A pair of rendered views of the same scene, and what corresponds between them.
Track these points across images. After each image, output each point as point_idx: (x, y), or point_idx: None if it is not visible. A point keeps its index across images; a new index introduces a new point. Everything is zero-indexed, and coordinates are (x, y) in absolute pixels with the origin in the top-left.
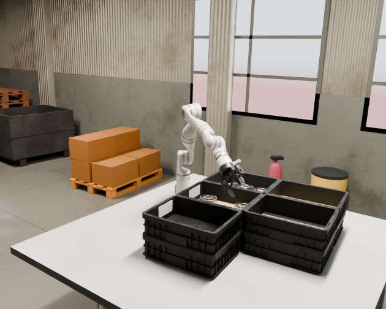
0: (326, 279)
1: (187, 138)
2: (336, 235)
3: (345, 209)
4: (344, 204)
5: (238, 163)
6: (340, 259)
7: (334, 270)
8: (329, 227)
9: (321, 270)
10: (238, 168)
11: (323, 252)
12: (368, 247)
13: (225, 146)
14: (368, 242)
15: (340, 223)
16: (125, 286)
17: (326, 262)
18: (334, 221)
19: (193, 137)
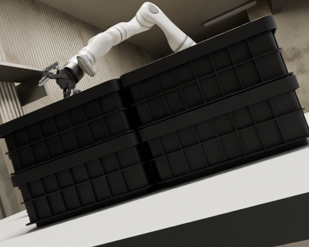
0: (14, 237)
1: (173, 50)
2: (183, 155)
3: (282, 75)
4: (231, 59)
5: (78, 59)
6: (105, 211)
7: (49, 228)
8: (10, 120)
9: (37, 220)
10: (47, 66)
11: (10, 177)
12: (218, 188)
13: (90, 43)
14: (263, 174)
15: (205, 118)
16: (23, 212)
17: (72, 209)
18: (99, 110)
19: (174, 45)
